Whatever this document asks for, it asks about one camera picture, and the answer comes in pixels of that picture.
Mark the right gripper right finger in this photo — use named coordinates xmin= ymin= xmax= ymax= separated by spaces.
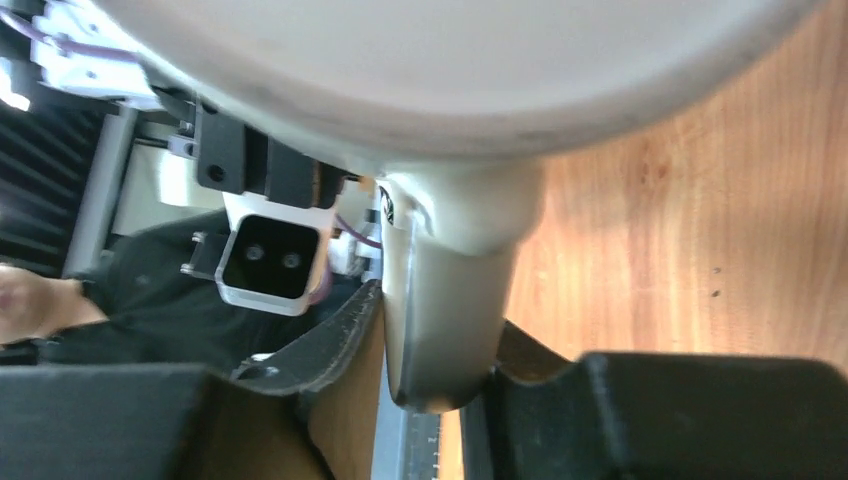
xmin=460 ymin=324 xmax=847 ymax=480

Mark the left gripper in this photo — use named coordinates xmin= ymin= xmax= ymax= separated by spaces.
xmin=152 ymin=86 xmax=366 ymax=212

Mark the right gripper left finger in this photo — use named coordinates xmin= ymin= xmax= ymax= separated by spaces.
xmin=1 ymin=281 xmax=383 ymax=479

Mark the cream white mug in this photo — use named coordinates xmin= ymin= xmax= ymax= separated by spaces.
xmin=96 ymin=1 xmax=814 ymax=413

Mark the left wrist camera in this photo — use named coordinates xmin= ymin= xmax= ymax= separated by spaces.
xmin=180 ymin=193 xmax=338 ymax=317

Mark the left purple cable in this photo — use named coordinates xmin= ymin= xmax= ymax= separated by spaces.
xmin=0 ymin=6 xmax=140 ymax=68

